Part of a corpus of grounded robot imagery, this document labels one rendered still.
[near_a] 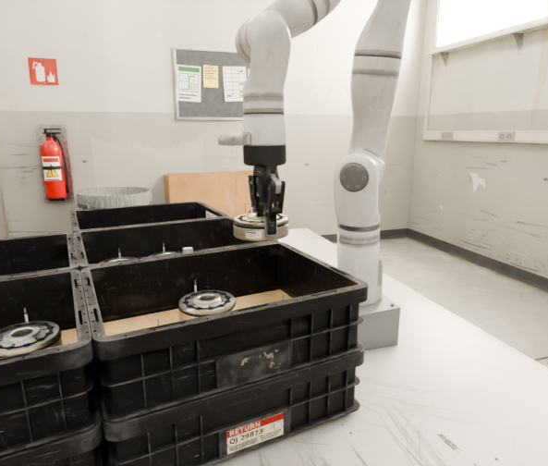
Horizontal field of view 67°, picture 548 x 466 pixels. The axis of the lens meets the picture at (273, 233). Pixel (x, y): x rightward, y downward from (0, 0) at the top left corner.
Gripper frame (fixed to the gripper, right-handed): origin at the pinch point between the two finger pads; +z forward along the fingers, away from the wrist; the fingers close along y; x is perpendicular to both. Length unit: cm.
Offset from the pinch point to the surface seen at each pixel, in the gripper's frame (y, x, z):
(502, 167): 189, -271, 15
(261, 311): -20.1, 7.9, 7.1
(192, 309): -1.7, 14.4, 13.3
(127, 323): 3.6, 25.2, 16.3
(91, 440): -22.6, 30.1, 18.6
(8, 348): -5.6, 41.2, 13.1
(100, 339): -21.8, 27.8, 6.5
